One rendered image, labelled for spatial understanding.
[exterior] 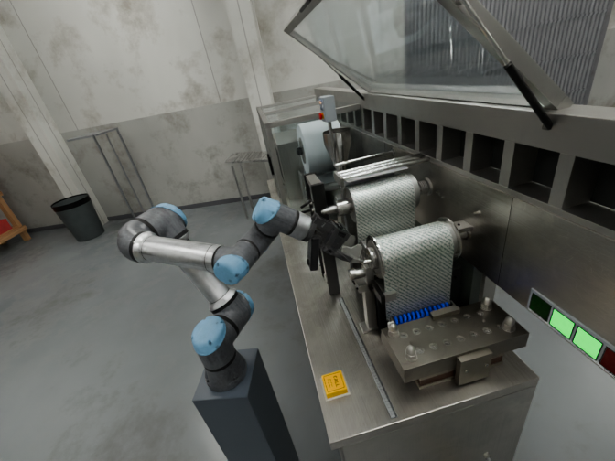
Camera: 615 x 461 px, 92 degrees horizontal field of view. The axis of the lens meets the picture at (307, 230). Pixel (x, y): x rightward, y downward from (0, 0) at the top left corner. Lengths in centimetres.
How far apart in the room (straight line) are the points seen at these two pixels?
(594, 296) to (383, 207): 61
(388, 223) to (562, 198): 55
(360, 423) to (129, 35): 524
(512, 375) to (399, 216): 61
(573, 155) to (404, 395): 77
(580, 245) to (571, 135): 23
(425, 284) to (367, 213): 31
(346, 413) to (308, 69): 434
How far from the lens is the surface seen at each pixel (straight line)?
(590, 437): 228
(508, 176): 95
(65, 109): 619
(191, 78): 511
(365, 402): 107
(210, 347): 107
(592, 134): 80
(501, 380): 117
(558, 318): 97
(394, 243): 96
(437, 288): 111
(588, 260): 86
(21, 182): 726
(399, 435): 111
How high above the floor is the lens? 182
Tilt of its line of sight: 28 degrees down
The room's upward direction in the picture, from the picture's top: 11 degrees counter-clockwise
